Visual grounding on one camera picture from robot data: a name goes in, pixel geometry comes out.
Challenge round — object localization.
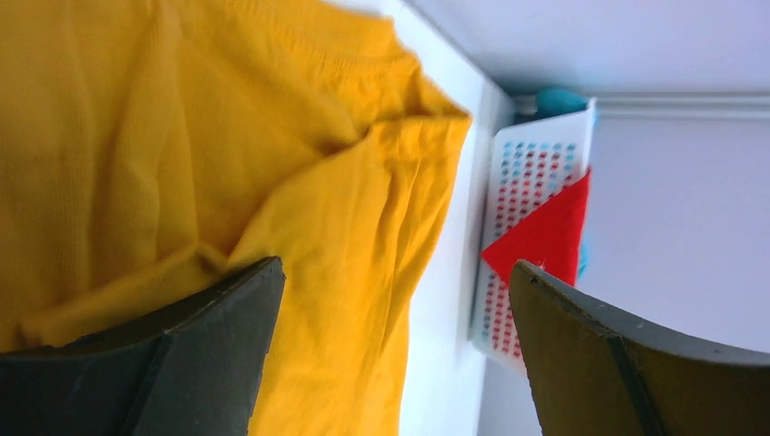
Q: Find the teal t shirt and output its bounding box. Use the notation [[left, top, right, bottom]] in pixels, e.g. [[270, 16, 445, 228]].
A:
[[534, 87, 589, 279]]

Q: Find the red t shirt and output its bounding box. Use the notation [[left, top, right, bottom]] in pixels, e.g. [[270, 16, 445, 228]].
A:
[[480, 172, 591, 285]]

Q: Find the white plastic basket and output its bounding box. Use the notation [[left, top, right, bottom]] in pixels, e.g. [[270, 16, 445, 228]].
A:
[[469, 98, 597, 374]]

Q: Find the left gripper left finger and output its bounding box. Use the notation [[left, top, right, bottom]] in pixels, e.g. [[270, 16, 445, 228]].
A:
[[1, 257, 285, 435]]

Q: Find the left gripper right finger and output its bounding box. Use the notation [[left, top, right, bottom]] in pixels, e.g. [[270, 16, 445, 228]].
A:
[[509, 261, 769, 435]]

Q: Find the yellow t shirt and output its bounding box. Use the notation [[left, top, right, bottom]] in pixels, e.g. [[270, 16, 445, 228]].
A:
[[1, 1, 472, 435]]

